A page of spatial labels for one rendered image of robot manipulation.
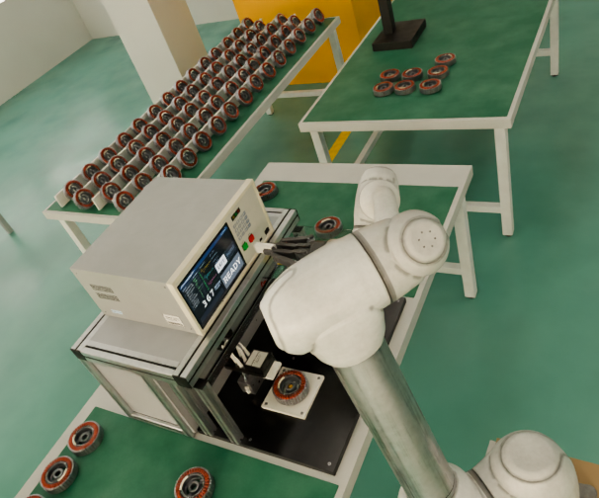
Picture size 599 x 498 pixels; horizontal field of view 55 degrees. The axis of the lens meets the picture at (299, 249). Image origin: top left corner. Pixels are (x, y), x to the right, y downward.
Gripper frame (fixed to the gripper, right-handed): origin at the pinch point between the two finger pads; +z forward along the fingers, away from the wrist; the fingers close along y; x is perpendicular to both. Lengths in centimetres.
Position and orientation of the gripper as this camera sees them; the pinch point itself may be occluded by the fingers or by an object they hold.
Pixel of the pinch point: (265, 248)
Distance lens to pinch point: 164.6
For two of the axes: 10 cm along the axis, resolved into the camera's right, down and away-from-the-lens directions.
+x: -2.8, -7.3, -6.2
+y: 4.1, -6.8, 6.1
